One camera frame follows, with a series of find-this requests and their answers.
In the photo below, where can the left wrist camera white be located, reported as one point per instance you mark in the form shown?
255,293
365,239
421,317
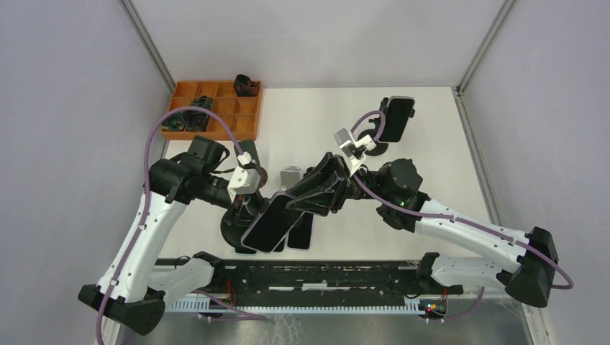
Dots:
244,181

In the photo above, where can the black phone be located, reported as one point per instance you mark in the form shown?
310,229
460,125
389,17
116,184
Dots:
280,246

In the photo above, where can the white case phone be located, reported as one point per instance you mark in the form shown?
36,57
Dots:
398,111

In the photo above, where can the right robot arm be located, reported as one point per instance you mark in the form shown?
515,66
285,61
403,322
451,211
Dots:
522,263

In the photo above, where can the orange compartment tray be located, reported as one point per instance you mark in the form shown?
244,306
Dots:
238,110

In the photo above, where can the white silver folding stand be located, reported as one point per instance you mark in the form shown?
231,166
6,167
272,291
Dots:
290,176

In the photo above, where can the light blue cable duct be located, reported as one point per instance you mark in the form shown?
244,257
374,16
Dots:
201,304

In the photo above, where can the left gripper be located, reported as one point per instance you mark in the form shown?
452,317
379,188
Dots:
249,204

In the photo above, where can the black tall round stand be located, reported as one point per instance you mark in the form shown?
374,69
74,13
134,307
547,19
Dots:
234,225

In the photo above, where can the light blue case phone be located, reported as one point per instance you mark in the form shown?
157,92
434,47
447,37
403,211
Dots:
245,251

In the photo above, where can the wooden round base stand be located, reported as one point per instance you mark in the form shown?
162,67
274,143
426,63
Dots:
248,146

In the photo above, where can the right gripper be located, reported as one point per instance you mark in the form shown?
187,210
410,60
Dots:
323,203

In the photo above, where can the purple case phone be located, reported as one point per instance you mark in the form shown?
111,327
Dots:
299,237

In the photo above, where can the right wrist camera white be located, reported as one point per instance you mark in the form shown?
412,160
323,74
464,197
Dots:
353,150

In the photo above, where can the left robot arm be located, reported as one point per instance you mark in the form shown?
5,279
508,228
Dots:
172,183

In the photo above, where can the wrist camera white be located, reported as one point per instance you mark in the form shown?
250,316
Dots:
244,181
353,150

